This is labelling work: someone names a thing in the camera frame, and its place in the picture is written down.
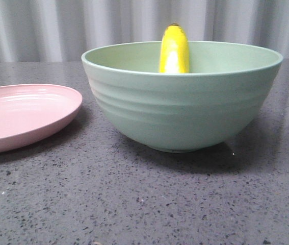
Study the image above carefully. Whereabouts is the green ribbed bowl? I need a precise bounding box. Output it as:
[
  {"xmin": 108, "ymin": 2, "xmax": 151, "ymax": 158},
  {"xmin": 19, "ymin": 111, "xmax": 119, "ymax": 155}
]
[{"xmin": 82, "ymin": 41, "xmax": 283, "ymax": 152}]

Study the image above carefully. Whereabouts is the yellow banana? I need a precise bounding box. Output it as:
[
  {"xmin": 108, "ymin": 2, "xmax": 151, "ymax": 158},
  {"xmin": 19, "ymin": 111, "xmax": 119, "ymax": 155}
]
[{"xmin": 159, "ymin": 23, "xmax": 190, "ymax": 74}]

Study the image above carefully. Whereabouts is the pink plate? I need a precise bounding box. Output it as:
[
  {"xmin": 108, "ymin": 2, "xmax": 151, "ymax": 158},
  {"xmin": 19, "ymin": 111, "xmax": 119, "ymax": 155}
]
[{"xmin": 0, "ymin": 84, "xmax": 83, "ymax": 152}]

